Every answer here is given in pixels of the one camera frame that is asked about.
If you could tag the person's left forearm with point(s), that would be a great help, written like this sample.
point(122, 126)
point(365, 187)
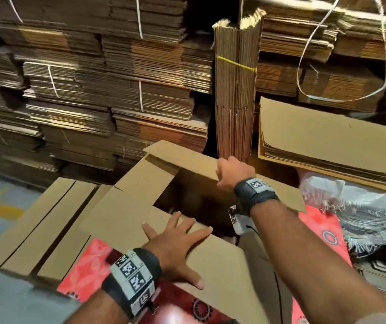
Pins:
point(98, 308)

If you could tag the red patterned table cloth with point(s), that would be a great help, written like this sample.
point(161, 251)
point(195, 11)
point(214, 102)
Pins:
point(88, 270)

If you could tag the person's left hand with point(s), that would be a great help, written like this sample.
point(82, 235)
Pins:
point(176, 249)

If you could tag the low pile of cardboard sheets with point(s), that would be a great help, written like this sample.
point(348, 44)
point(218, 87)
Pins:
point(382, 276)

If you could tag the large cardboard box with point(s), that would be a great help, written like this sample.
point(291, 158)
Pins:
point(227, 280)
point(335, 138)
point(31, 226)

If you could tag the person's right hand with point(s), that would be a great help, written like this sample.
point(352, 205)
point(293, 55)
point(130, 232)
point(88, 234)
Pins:
point(235, 173)

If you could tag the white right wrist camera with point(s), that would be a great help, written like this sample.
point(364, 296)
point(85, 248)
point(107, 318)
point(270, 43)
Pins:
point(238, 219)

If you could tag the white woven sack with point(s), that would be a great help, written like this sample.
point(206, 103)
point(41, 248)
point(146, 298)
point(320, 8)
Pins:
point(368, 212)

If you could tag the person's right forearm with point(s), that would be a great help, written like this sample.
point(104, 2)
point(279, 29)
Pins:
point(321, 266)

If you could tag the yellow-tied cardboard bundle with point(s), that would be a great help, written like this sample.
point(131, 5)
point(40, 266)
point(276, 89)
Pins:
point(237, 97)

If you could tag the wall of cardboard stacks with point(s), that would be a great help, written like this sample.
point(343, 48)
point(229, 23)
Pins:
point(98, 77)

